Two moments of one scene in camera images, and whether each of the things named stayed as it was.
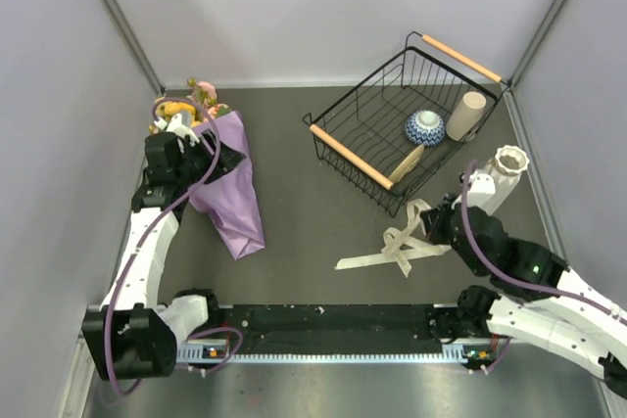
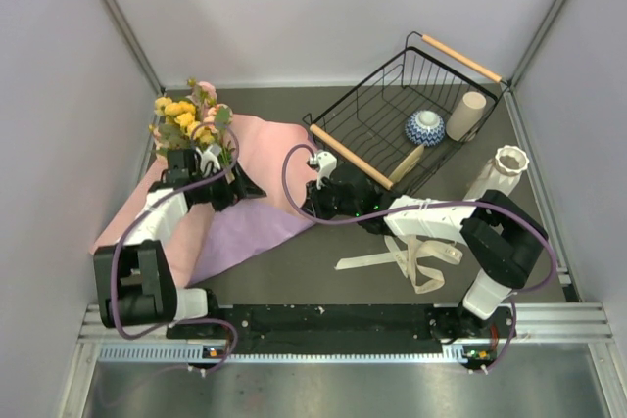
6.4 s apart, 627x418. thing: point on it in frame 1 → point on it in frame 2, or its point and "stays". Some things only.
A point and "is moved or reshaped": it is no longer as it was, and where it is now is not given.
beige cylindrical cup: [463, 121] stays
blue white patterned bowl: [425, 127] stays
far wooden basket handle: [460, 58] stays
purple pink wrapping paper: [230, 204] is moved or reshaped
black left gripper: [201, 147] → [240, 187]
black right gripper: [435, 217] → [314, 199]
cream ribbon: [402, 243] is moved or reshaped
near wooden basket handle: [352, 157] stays
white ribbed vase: [506, 169] stays
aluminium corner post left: [113, 8] stays
